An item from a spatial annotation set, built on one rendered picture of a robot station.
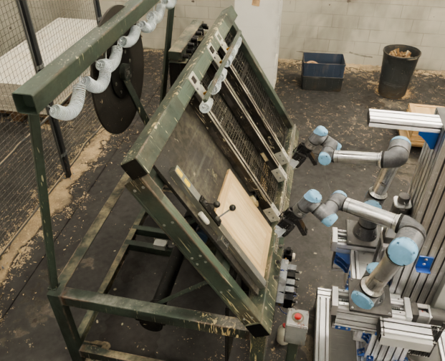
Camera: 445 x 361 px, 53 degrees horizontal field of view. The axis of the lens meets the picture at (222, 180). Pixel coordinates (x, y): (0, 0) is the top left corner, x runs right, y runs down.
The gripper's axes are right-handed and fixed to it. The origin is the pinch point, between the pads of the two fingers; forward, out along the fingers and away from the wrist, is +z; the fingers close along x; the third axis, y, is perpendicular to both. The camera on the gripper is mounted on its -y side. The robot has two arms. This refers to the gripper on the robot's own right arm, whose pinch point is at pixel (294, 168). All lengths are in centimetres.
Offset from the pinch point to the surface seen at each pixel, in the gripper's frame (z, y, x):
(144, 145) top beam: -24, 89, 81
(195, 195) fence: 2, 54, 66
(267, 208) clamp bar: 33.3, -1.0, 8.1
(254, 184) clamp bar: 21.0, 17.1, 8.0
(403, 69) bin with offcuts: 14, -156, -375
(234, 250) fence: 24, 18, 67
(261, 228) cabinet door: 36.6, -0.9, 25.3
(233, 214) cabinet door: 22, 25, 43
